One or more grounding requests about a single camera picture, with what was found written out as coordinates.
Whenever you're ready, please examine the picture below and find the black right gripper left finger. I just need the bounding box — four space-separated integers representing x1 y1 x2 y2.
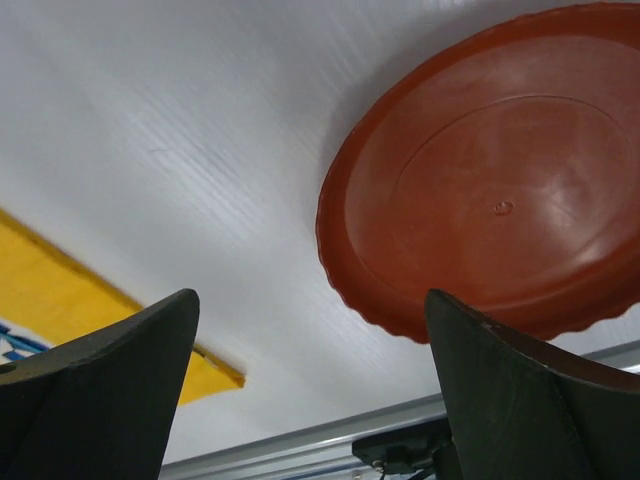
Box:
1 289 199 479

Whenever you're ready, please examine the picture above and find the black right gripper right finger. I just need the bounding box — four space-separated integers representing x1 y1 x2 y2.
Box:
425 290 639 479

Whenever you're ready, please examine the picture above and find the yellow Pikachu cloth placemat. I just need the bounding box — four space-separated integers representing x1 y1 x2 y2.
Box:
0 207 247 406

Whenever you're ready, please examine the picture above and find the red-orange plate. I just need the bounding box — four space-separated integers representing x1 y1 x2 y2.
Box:
316 2 639 343

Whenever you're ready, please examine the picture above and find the blue metallic spoon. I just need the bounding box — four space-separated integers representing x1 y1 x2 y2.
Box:
1 323 50 364

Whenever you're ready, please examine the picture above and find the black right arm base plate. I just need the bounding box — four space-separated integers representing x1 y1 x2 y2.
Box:
351 428 452 479

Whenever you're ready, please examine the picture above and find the aluminium mounting rail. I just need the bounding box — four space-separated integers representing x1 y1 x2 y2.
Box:
162 339 640 480

